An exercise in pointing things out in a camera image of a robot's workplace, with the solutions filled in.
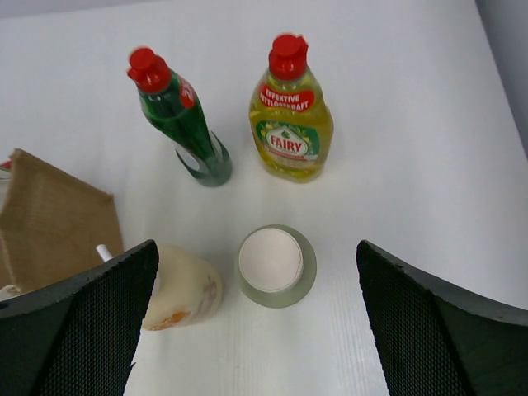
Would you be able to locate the white pump lotion bottle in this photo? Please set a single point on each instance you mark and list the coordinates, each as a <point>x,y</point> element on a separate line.
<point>186,290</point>

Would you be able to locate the white cap cream bottle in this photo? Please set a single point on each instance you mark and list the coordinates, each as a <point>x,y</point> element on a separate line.
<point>276,266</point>

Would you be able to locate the green dish soap bottle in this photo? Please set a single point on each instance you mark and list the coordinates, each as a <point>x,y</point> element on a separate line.
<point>170,104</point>

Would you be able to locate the watermelon print canvas bag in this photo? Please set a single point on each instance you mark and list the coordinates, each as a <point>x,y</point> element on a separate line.
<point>51,225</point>

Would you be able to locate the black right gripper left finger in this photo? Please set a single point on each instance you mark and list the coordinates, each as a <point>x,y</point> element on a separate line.
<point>78,336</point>

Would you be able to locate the yellow dish soap bottle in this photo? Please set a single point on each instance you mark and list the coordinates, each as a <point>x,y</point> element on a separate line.
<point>291,124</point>

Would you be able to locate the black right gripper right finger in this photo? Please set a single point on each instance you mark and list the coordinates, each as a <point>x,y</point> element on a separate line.
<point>436,338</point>

